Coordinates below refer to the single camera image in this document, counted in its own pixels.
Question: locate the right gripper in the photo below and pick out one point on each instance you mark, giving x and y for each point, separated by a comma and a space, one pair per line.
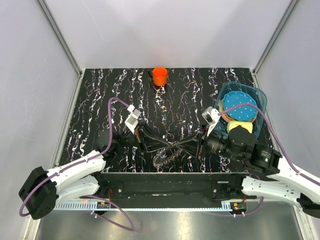
190, 145

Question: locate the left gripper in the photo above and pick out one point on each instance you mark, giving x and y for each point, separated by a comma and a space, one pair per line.
153, 147

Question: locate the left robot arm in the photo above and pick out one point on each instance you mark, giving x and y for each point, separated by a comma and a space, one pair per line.
45, 189

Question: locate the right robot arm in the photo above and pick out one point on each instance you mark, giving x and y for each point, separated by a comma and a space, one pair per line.
270, 174

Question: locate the pink plate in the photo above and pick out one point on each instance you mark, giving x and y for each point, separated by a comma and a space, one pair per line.
227, 118

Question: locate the yellow plate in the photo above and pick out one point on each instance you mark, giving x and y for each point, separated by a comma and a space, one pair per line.
221, 106

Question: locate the teal plastic container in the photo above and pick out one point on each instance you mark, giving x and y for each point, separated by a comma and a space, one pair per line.
234, 93

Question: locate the orange cup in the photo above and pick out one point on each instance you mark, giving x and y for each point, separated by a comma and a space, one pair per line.
160, 76

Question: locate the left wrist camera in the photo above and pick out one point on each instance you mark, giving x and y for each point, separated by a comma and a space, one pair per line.
133, 118

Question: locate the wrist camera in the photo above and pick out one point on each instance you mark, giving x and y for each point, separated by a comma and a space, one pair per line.
133, 118
211, 116

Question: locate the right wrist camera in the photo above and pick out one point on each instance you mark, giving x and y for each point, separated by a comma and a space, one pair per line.
211, 116

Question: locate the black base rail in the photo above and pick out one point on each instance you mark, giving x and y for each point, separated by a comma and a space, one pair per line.
212, 186

